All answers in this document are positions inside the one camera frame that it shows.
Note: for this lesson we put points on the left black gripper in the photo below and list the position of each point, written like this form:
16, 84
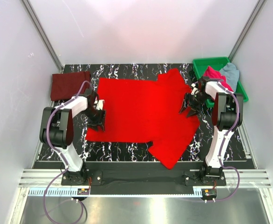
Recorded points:
99, 122

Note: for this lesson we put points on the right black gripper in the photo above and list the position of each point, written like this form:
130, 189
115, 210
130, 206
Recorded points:
196, 108

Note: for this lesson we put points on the bright red t-shirt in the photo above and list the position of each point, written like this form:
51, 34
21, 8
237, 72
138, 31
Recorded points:
141, 111

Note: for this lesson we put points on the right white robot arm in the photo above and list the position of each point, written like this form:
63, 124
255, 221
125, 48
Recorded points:
227, 115

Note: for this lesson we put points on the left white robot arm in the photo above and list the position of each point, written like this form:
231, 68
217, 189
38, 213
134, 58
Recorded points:
57, 131

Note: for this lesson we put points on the pink crumpled t-shirt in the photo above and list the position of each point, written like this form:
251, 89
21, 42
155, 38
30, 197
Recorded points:
214, 74

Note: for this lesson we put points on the green plastic bin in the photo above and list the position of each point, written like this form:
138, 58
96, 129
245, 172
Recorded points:
217, 63

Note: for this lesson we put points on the folded maroon t-shirt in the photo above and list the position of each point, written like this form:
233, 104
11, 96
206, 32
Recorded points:
64, 86

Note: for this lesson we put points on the grey-blue crumpled t-shirt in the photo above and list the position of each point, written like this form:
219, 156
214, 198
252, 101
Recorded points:
231, 74

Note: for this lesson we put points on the left orange connector block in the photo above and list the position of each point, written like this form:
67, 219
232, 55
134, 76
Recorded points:
83, 191

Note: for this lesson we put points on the orange connector block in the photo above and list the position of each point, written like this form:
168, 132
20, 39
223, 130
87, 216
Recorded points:
83, 191
209, 192

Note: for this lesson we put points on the right orange connector block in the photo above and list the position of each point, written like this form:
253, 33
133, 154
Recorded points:
209, 192

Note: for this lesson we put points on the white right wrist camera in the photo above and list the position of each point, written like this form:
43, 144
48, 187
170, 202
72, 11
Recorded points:
194, 89

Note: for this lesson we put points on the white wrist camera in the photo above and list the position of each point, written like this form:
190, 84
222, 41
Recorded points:
100, 104
194, 89

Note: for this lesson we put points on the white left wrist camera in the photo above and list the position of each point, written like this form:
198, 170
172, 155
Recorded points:
100, 104

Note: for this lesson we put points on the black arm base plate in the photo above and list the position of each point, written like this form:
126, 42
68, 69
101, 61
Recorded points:
141, 178

